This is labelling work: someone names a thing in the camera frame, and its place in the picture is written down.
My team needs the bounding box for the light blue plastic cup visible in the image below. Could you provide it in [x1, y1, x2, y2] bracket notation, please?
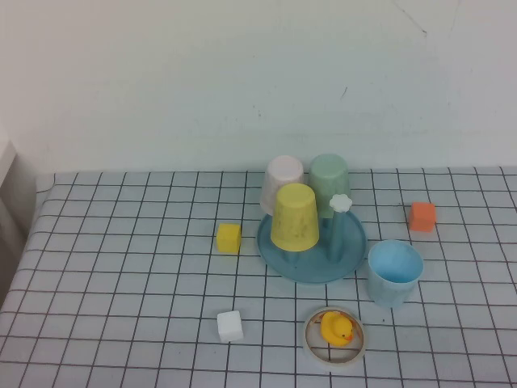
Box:
[366, 239, 424, 310]

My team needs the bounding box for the pale pink plastic cup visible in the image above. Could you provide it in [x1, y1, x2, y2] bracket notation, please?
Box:
[259, 155, 305, 215]

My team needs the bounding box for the yellow plastic cup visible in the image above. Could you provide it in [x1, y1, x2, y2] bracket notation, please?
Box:
[270, 183, 320, 252]

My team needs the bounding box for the light green plastic cup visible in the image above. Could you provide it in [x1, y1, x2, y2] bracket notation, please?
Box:
[309, 153, 351, 219]

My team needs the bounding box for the blue cup stand with pegs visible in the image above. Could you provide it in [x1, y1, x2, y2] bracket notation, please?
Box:
[257, 193, 368, 286]

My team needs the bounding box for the yellow foam cube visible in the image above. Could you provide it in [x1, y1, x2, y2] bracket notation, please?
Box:
[216, 222, 242, 255]

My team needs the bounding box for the white foam cube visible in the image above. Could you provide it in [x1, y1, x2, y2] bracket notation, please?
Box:
[216, 310, 246, 344]

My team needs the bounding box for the yellow rubber duck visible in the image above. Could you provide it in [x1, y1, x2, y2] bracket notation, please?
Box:
[320, 310, 355, 348]

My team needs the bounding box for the orange foam cube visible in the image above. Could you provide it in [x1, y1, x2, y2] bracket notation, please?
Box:
[407, 201, 437, 232]

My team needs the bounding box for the white tape roll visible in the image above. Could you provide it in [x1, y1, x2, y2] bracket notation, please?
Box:
[302, 306, 368, 368]

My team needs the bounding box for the white side panel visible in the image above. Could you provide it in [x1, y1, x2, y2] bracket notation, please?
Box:
[0, 138, 40, 284]

